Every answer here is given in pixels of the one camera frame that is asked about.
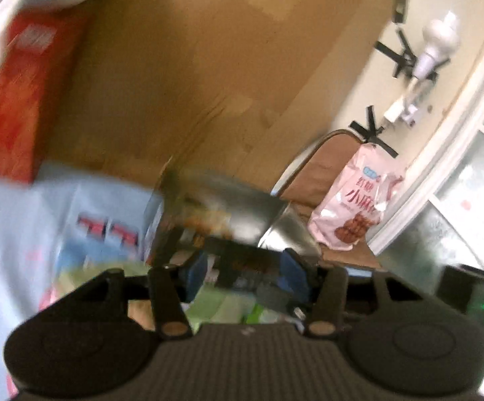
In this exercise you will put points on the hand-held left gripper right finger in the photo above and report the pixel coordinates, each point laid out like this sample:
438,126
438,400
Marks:
294,275

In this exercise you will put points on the white power strip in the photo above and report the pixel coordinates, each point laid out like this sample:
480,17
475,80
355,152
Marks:
400,110

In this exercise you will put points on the green packet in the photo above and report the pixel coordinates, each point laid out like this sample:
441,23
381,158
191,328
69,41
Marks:
225,307

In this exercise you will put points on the pink snack bag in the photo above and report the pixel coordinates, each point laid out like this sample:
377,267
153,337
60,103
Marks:
350,204

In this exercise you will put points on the frosted glass door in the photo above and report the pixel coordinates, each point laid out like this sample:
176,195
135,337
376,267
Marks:
467,175

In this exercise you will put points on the red gift bag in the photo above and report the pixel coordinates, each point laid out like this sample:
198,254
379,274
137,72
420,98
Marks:
12,112

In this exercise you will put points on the printed blanket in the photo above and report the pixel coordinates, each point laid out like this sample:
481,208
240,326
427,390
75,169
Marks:
24,238

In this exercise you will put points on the black tissue box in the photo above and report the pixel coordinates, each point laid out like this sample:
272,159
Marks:
225,204

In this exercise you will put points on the brown wooden board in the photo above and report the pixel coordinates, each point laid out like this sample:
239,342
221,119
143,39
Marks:
204,71

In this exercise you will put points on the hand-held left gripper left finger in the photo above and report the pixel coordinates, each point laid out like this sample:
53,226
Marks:
195,275

